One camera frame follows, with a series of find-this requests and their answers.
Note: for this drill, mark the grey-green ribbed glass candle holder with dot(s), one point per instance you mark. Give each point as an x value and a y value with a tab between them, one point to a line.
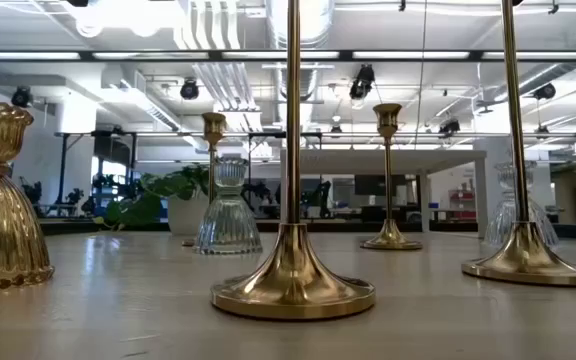
228	225

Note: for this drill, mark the short brass candlestick holder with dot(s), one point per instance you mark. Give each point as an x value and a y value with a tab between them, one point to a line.
213	125
390	239

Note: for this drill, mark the tall brass candlestick holder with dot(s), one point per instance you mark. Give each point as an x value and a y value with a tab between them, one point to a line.
525	255
293	275

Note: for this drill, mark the clear glass bottle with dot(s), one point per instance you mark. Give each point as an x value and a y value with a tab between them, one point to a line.
499	220

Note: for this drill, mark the amber ribbed glass candle holder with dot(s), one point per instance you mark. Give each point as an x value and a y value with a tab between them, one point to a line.
3	225

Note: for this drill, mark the background black robot arm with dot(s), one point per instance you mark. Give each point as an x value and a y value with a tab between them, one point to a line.
31	192
323	197

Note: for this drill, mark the white perforated metal shelf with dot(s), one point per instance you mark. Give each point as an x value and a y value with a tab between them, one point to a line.
368	161

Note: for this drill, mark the white plant pot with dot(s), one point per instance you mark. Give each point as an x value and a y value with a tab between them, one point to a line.
184	215

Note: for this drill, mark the black ceiling spotlight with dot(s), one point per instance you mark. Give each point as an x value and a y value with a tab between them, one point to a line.
20	96
449	126
363	80
189	89
545	91

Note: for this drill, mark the green leafy plant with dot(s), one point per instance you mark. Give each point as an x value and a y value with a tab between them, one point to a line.
163	187

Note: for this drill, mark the red storage bin shelf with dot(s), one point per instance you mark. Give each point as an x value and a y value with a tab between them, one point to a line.
462	202

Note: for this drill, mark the silver ventilation duct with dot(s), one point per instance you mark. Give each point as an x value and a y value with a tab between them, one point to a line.
318	25

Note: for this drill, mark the black background rig frame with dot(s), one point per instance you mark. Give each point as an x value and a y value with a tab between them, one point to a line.
63	170

